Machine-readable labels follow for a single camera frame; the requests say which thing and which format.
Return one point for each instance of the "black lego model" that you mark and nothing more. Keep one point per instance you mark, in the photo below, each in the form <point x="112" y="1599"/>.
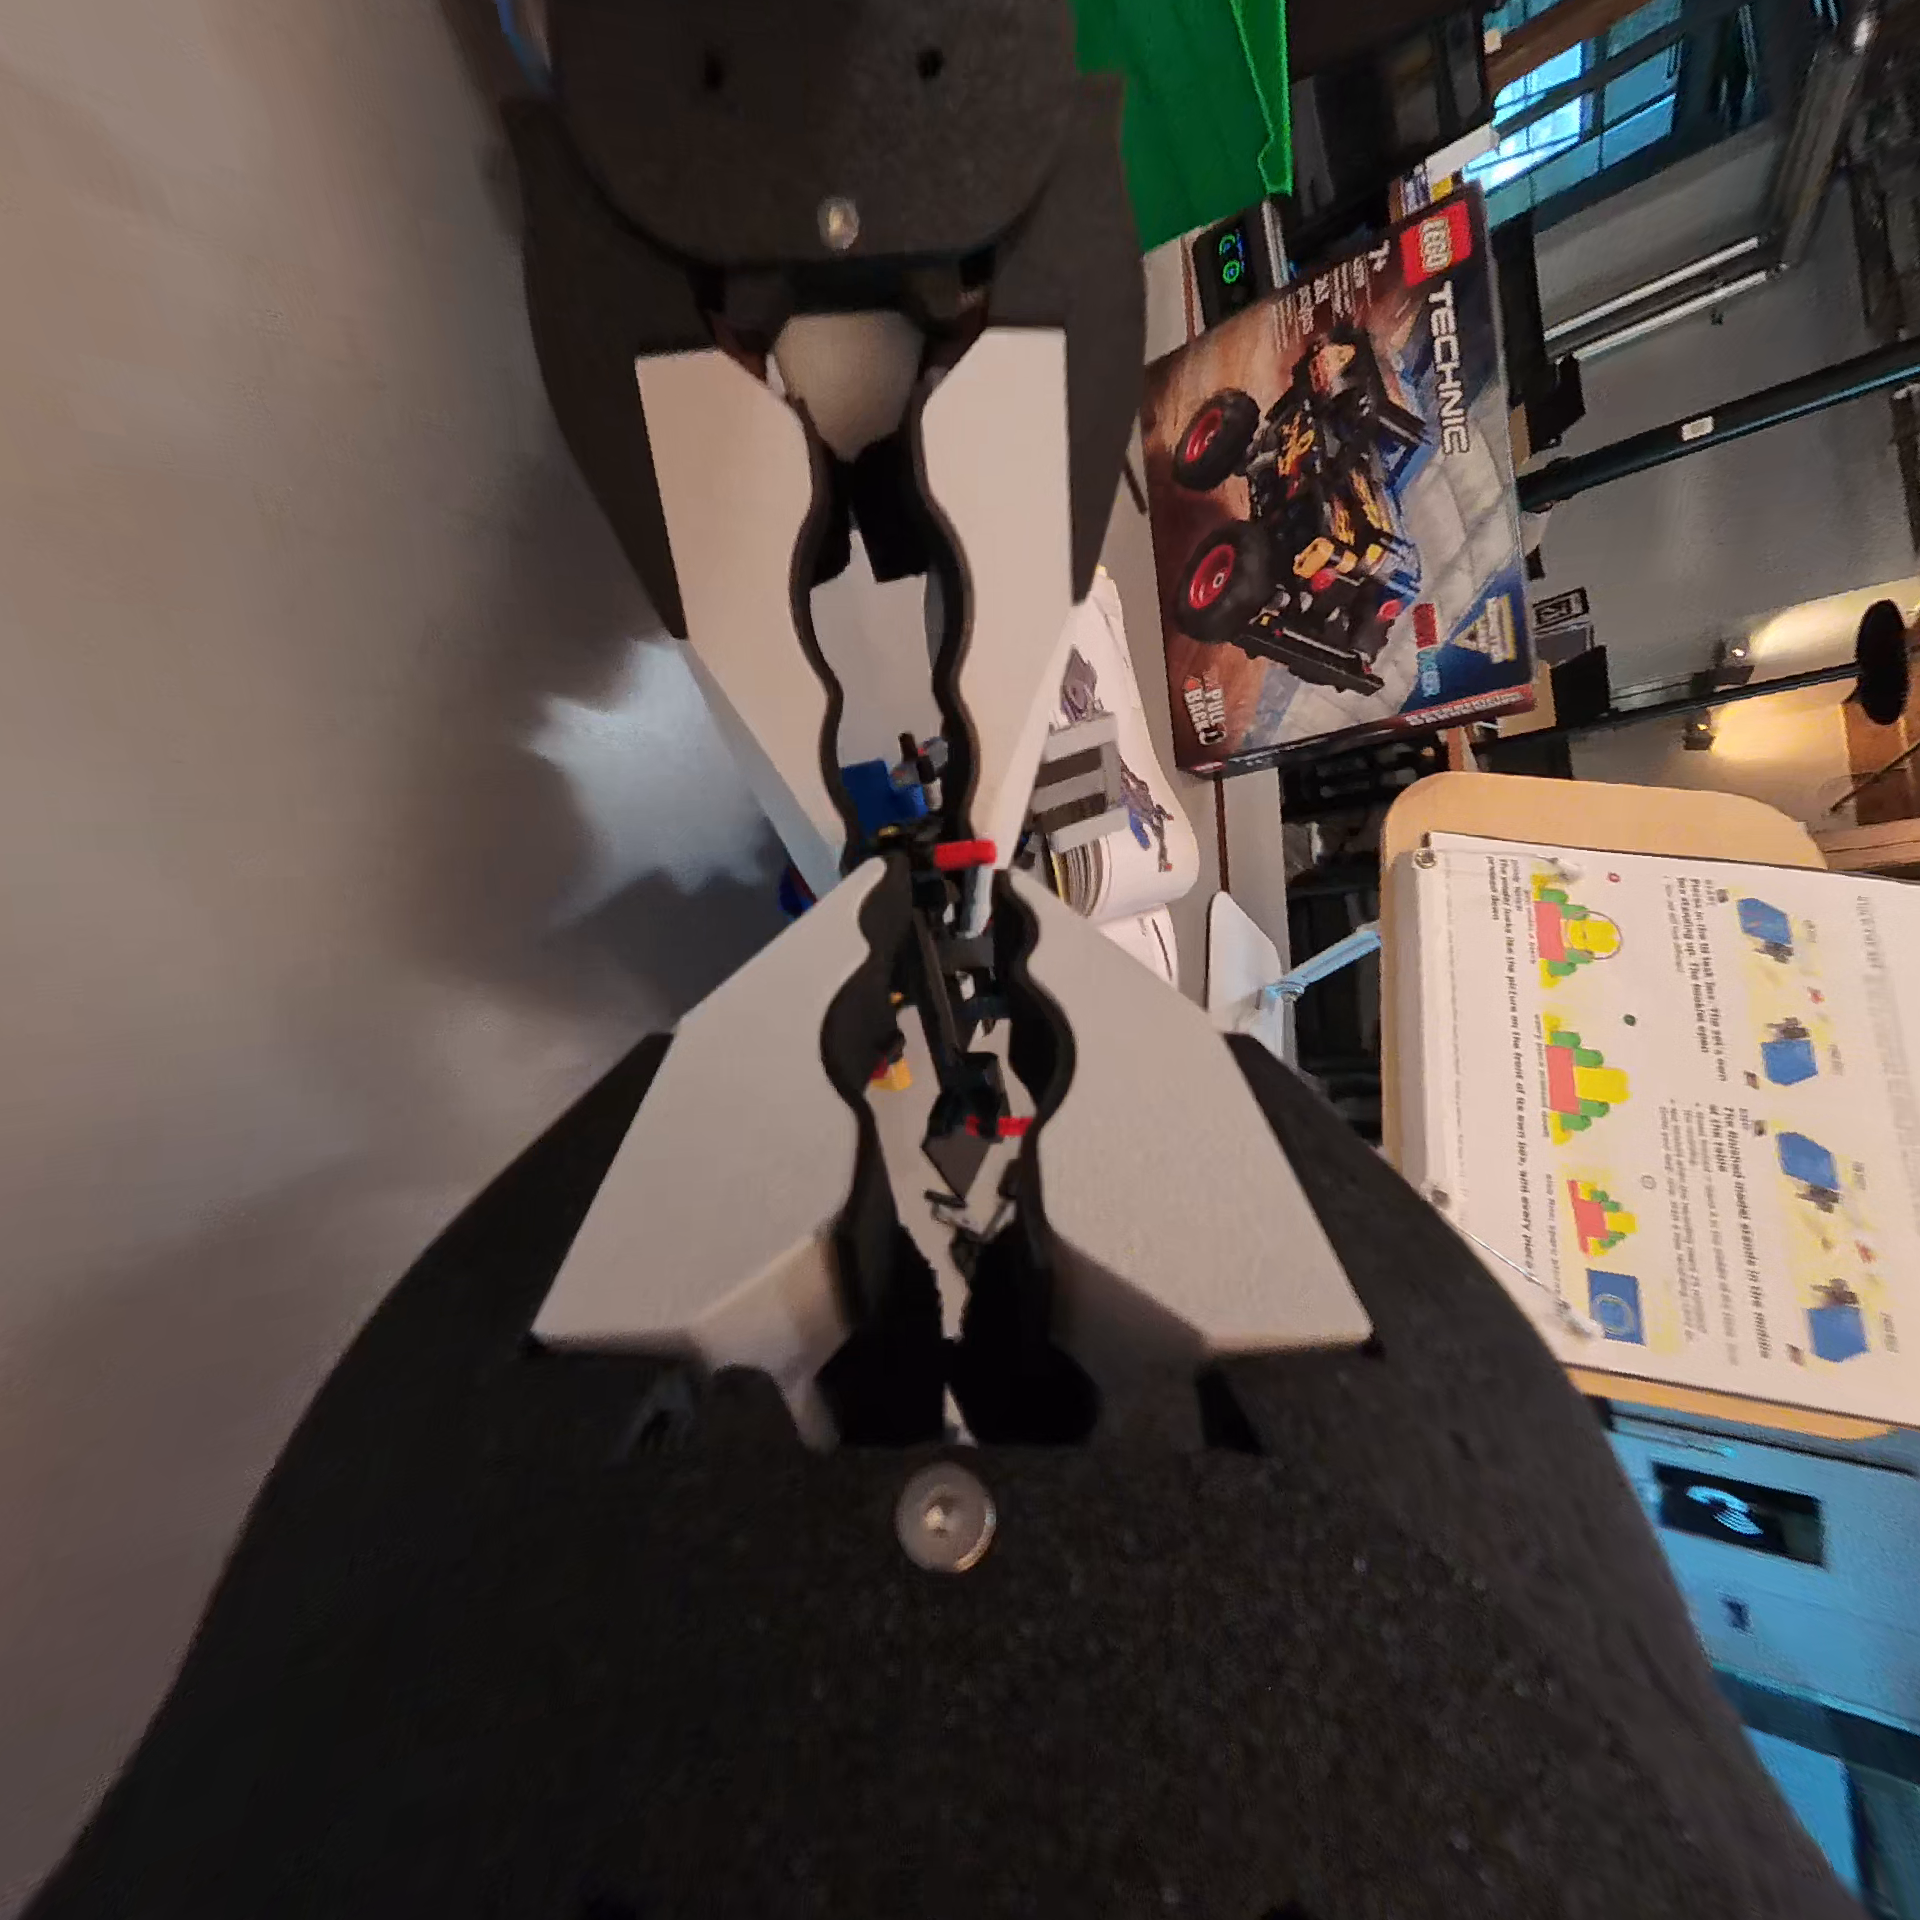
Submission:
<point x="960" y="1084"/>

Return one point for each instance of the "blue lego part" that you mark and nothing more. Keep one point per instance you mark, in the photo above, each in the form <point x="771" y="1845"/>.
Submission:
<point x="868" y="792"/>

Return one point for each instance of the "white task instruction sheet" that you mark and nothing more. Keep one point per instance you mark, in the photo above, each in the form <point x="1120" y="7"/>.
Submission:
<point x="1664" y="1125"/>

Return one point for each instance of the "lego set box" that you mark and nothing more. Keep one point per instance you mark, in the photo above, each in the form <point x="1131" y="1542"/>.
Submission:
<point x="1349" y="494"/>

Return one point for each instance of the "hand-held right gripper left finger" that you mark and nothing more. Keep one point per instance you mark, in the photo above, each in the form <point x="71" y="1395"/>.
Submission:
<point x="705" y="1171"/>

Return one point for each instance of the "plywood board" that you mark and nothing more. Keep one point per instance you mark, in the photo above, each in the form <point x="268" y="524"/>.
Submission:
<point x="1576" y="807"/>

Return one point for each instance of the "open instruction booklet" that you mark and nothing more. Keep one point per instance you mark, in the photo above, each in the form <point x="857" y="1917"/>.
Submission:
<point x="1127" y="705"/>

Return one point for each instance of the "light blue box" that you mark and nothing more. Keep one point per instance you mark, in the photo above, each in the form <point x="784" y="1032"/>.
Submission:
<point x="1740" y="1651"/>

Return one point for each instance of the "green cloth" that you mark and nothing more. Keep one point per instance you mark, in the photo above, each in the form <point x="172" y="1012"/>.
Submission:
<point x="1184" y="105"/>

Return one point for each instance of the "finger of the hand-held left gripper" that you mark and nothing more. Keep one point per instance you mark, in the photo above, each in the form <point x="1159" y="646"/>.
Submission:
<point x="728" y="540"/>
<point x="1019" y="524"/>

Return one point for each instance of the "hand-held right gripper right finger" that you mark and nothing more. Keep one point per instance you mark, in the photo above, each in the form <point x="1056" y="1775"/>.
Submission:
<point x="1184" y="1185"/>

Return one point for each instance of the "black digital timer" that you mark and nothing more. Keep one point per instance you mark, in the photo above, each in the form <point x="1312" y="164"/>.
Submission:
<point x="1234" y="268"/>

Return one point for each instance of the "black pole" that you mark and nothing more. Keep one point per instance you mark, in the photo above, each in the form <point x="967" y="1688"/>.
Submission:
<point x="1723" y="424"/>

